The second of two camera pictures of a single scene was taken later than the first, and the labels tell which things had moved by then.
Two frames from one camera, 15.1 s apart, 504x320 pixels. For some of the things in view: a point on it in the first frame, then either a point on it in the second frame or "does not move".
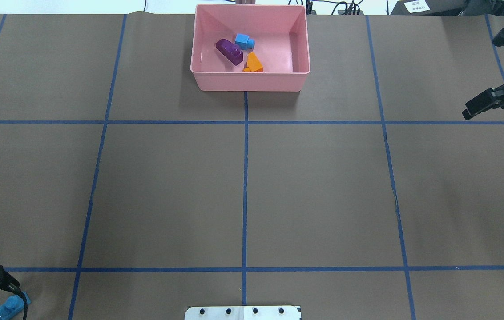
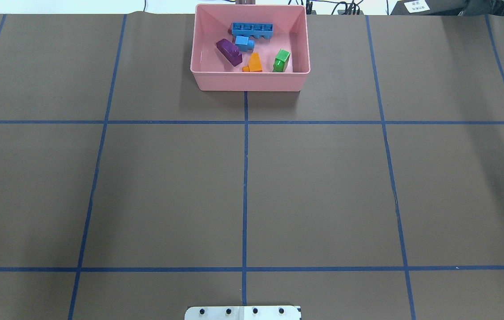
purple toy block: x=231 y=51 does not move
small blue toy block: x=244 y=42 does not move
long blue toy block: x=12 y=305 -> x=258 y=30
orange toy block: x=253 y=64 does not move
